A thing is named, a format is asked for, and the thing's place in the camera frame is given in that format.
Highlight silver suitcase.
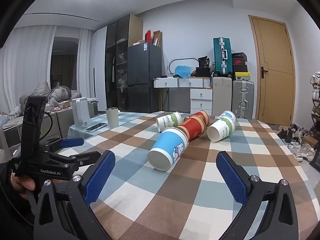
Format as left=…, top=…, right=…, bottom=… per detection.
left=232, top=80, right=255, bottom=119

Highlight black cable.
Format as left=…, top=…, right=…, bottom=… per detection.
left=40, top=112, right=53, bottom=140

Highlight blue cartoon paper cup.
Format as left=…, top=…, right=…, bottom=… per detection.
left=147, top=127, right=189, bottom=172
left=215, top=110, right=237, bottom=123

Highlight checked tablecloth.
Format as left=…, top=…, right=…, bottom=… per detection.
left=54, top=111, right=316, bottom=240

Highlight pile of shoes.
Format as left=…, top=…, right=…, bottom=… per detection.
left=276, top=124, right=320, bottom=167

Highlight red paper cup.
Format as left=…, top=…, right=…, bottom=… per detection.
left=184, top=110, right=210, bottom=127
left=177, top=116, right=206, bottom=142

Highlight grey sofa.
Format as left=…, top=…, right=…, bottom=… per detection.
left=0, top=109, right=73, bottom=159

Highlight white water dispenser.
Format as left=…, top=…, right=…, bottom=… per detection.
left=71, top=97, right=91, bottom=129

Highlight smartphone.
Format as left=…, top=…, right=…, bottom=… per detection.
left=85, top=122, right=107, bottom=133

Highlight black refrigerator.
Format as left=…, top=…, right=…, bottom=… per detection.
left=127, top=42, right=162, bottom=114

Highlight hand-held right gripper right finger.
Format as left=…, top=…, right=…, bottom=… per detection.
left=215, top=151, right=300, bottom=240

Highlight cardboard box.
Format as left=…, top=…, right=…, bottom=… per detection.
left=153, top=30, right=163, bottom=48

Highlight grey clothing pile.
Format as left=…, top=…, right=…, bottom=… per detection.
left=18, top=80, right=82, bottom=107

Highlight shoe rack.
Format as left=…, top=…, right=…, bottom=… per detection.
left=309, top=72, right=320, bottom=133

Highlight white drawer desk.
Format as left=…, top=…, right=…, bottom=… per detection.
left=153, top=77, right=213, bottom=116

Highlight white sheer curtain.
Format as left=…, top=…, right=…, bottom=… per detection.
left=0, top=26, right=57, bottom=114

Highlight white cup green print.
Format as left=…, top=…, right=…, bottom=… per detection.
left=156, top=112, right=185, bottom=133
left=207, top=118, right=236, bottom=143

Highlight teal suitcase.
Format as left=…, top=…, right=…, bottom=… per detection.
left=213, top=37, right=232, bottom=77

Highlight stack of shoe boxes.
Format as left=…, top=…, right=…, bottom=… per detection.
left=231, top=52, right=251, bottom=81

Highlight dark glass cabinet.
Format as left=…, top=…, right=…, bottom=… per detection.
left=105, top=14, right=143, bottom=112

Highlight wooden door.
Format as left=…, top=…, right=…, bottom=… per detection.
left=248, top=15, right=296, bottom=127

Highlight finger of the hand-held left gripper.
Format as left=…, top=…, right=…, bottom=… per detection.
left=69, top=151, right=102, bottom=167
left=59, top=138, right=84, bottom=148

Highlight beige suitcase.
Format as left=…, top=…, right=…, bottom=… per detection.
left=212, top=76, right=233, bottom=117

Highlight pale green tumbler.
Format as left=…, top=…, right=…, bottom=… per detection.
left=105, top=107, right=120, bottom=129

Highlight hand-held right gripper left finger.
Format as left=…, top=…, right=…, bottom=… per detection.
left=34, top=150, right=116, bottom=240

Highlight person's left hand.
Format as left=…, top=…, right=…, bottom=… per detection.
left=10, top=176, right=40, bottom=201

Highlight black bag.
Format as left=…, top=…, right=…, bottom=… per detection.
left=195, top=56, right=211, bottom=78

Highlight blue plastic bag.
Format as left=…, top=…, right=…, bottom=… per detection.
left=175, top=65, right=193, bottom=79

